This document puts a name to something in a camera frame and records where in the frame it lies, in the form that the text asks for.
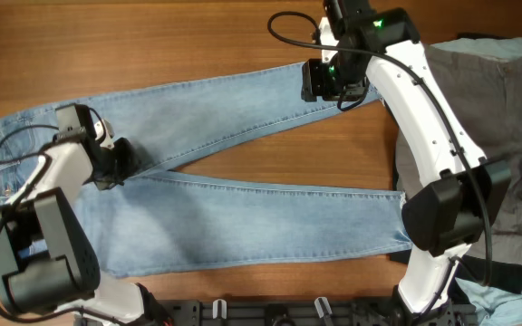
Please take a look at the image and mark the light blue denim jeans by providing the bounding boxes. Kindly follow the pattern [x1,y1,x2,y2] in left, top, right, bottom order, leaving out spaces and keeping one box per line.
[0,61,414,286]

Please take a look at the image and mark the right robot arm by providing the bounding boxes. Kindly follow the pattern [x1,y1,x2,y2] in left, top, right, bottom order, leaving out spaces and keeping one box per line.
[302,1,510,325]

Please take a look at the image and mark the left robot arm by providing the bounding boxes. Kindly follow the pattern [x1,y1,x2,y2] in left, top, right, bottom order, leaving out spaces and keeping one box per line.
[0,103,173,325]

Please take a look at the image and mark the grey shirt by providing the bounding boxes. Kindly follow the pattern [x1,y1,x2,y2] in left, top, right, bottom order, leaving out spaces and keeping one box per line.
[394,43,522,268]

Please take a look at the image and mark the black garment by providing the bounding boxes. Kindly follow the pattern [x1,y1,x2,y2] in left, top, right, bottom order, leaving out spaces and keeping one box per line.
[387,31,522,295]

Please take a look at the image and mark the light blue garment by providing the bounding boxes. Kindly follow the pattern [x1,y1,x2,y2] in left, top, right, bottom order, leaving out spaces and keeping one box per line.
[430,33,522,326]

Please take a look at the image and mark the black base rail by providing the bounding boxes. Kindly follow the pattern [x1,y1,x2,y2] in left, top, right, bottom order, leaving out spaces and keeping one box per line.
[73,296,479,326]

